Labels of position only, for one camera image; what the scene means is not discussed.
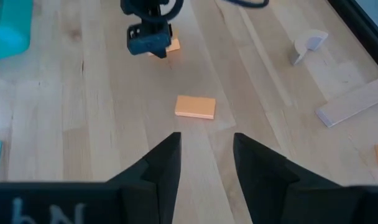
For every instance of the teal plastic bin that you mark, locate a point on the teal plastic bin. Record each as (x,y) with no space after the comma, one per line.
(8,31)

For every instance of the long beige plank block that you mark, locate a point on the long beige plank block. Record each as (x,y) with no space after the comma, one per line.
(353,102)

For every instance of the large orange cube block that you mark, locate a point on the large orange cube block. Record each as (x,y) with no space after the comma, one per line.
(174,46)

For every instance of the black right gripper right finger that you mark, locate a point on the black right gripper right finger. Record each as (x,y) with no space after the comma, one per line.
(270,193)

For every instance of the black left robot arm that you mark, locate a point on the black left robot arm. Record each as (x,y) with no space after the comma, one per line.
(151,9)

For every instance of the beige arch block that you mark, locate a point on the beige arch block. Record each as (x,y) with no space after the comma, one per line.
(313,39)

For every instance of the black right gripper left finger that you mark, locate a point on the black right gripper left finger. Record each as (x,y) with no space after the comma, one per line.
(158,186)

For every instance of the black aluminium table frame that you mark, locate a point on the black aluminium table frame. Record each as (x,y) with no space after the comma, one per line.
(363,28)

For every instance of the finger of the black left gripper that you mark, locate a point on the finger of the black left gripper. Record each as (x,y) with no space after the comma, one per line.
(160,53)

